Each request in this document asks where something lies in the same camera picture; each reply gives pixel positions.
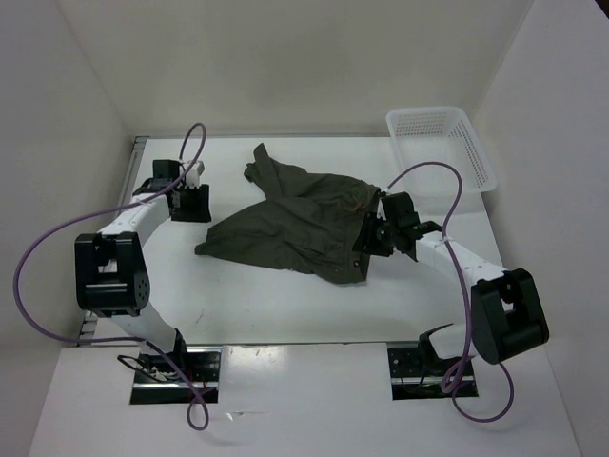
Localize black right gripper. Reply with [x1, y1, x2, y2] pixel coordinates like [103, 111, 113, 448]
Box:
[352, 210, 399, 257]

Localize olive green shorts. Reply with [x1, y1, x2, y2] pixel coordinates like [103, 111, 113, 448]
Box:
[194, 144, 381, 285]

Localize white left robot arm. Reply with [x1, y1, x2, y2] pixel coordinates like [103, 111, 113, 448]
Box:
[74, 159, 211, 381]

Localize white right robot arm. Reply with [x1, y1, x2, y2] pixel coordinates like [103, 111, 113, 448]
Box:
[353, 192, 550, 374]

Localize white plastic basket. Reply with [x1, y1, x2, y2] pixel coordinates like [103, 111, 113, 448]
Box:
[385, 106, 497, 193]

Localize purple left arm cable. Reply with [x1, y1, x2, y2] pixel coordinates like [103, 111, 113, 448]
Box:
[12, 122, 210, 431]

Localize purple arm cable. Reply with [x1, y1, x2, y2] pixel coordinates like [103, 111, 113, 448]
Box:
[387, 161, 516, 424]
[12, 122, 210, 431]

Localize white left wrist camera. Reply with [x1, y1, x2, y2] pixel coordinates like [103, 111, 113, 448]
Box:
[180, 160, 205, 188]

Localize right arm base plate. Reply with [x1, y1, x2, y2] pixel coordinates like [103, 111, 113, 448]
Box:
[387, 343, 460, 401]

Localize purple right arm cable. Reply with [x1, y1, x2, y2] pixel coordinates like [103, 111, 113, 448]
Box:
[387, 161, 516, 424]

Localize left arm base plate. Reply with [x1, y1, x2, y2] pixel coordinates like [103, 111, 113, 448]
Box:
[117, 348, 221, 406]

